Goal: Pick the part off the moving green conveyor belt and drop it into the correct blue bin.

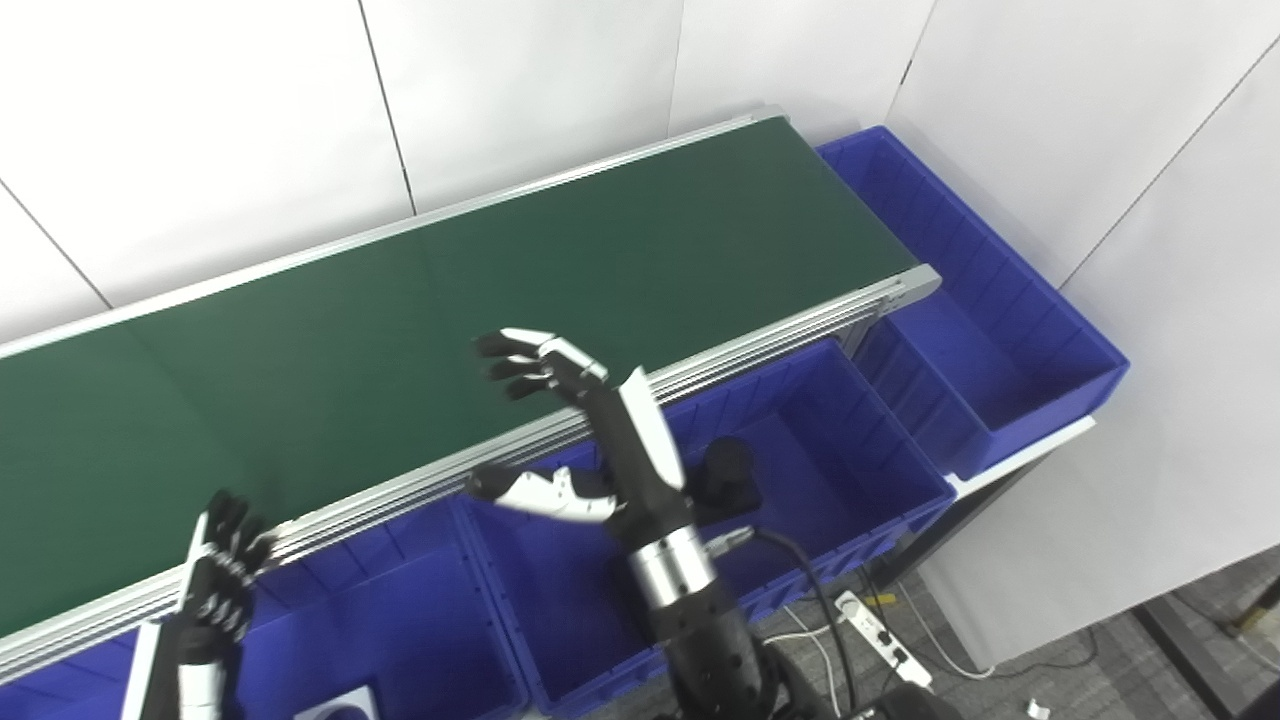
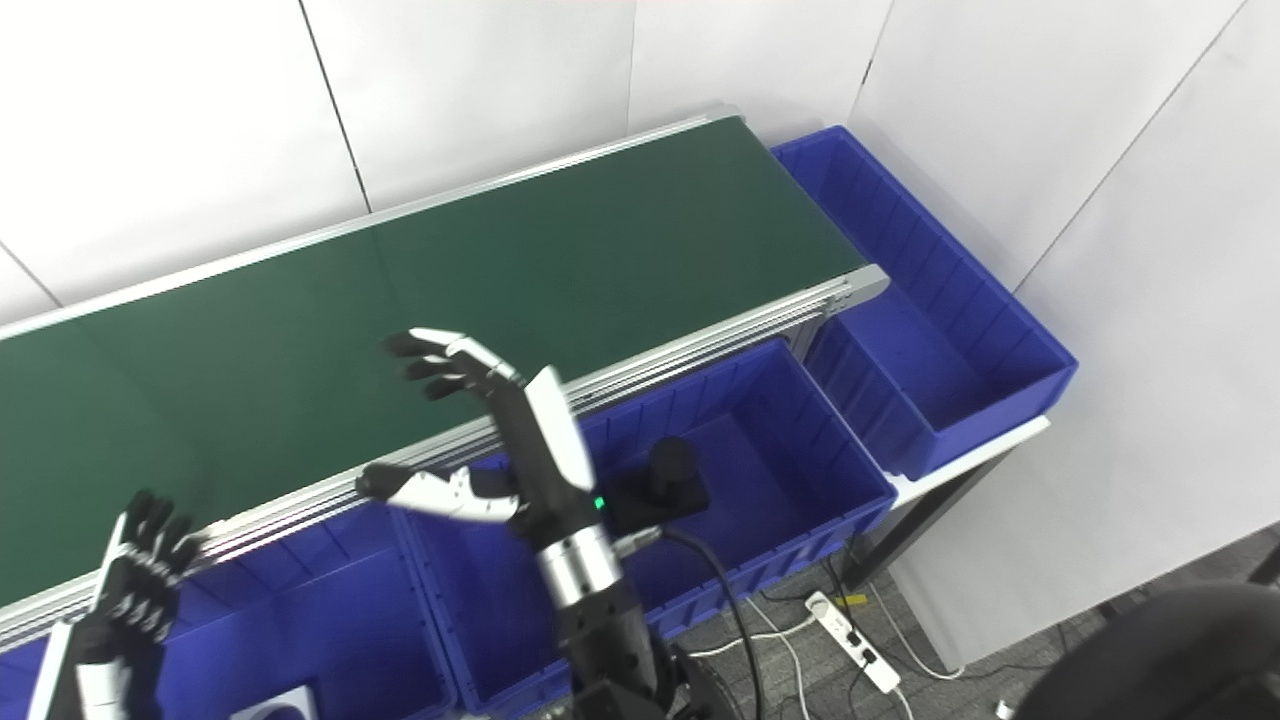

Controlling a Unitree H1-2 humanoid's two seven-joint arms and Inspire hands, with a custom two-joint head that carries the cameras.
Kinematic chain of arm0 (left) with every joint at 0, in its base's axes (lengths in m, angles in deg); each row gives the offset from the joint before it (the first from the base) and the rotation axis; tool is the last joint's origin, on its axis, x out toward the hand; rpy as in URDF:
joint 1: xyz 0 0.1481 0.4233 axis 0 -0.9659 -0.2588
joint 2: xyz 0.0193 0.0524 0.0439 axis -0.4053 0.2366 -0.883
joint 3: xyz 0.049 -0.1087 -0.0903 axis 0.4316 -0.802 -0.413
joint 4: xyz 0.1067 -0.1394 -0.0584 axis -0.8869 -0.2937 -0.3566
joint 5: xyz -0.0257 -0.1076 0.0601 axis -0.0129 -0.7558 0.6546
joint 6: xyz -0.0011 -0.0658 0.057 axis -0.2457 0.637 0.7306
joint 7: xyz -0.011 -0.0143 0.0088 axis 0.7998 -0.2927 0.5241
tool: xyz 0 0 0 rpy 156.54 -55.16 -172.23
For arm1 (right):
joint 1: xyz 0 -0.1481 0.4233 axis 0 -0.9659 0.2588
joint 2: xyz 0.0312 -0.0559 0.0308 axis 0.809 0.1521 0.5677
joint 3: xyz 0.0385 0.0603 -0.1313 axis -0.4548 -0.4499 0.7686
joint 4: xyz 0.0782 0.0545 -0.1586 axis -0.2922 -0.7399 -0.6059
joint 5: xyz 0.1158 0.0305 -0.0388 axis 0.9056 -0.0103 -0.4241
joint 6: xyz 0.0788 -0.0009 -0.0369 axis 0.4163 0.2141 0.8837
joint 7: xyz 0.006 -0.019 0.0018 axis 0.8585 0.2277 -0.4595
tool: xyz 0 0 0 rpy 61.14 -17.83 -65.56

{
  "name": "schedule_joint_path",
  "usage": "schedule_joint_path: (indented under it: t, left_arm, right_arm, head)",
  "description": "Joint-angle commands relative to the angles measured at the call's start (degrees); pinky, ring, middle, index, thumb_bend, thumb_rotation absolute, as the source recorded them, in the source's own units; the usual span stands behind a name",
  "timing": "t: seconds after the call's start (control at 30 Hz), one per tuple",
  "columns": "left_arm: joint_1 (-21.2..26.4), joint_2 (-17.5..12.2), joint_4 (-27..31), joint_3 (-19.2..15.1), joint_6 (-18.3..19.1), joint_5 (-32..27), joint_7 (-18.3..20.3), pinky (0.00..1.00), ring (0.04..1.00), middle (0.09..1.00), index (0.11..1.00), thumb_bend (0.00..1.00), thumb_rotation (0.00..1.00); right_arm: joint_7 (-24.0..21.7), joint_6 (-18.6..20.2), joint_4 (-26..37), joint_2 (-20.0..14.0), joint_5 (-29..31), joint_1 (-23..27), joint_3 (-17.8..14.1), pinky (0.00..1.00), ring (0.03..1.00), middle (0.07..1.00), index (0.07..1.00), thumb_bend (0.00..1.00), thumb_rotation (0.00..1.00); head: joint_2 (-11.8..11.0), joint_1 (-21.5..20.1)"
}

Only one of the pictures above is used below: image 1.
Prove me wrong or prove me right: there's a black cylinder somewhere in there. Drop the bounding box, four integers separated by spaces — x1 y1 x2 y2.
688 437 763 523

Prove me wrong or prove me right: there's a green conveyor belt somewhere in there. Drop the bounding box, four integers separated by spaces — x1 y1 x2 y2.
0 105 943 686
0 115 921 641

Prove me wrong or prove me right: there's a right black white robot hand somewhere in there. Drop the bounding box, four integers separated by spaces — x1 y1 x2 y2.
465 328 696 549

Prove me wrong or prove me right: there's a white floor cable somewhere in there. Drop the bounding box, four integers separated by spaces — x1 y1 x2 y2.
895 580 1001 683

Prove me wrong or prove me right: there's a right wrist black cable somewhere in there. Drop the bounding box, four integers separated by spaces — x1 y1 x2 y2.
705 527 861 720

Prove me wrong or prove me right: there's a white power strip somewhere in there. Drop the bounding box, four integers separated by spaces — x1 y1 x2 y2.
833 590 936 691

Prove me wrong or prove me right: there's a blue plastic bin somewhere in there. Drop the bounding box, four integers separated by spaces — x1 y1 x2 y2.
818 125 1131 481
455 338 956 716
0 495 531 720

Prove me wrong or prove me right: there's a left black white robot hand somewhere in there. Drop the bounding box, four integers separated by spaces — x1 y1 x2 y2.
175 488 281 669

